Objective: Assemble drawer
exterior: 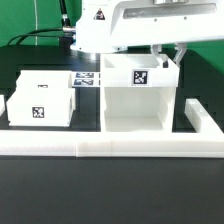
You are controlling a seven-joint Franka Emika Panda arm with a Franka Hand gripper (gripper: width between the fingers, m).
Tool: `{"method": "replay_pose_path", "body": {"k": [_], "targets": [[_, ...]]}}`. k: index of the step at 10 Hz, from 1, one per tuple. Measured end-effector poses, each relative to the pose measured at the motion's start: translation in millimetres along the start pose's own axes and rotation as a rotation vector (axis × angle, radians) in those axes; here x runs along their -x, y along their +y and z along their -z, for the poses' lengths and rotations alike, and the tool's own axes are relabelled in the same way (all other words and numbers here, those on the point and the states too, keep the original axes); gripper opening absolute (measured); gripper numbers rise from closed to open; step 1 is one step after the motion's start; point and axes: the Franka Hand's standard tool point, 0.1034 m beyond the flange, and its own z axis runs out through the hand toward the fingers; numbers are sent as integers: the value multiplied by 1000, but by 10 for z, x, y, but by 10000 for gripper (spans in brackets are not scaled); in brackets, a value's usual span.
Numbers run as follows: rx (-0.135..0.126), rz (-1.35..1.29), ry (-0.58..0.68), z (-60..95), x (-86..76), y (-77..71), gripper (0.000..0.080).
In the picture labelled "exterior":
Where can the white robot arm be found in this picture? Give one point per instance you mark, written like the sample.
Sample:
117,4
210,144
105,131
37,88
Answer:
108,26

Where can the white block at left edge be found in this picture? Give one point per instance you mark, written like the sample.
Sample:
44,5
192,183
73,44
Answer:
2,104

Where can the white front drawer tray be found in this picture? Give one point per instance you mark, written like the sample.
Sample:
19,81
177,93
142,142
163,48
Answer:
41,107

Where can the white drawer tray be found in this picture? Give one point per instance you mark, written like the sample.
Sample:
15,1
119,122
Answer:
41,107
57,79

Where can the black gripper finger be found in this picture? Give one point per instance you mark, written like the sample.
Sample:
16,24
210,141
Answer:
181,49
158,54

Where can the white rear drawer tray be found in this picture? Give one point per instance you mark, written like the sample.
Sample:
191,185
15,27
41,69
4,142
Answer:
57,79

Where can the white drawer cabinet box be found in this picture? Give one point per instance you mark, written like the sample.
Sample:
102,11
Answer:
137,92

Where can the white L-shaped obstacle rail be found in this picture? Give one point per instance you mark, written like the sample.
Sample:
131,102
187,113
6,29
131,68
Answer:
206,141

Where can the white fiducial marker sheet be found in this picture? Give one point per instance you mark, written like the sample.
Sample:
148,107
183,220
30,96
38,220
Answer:
85,79

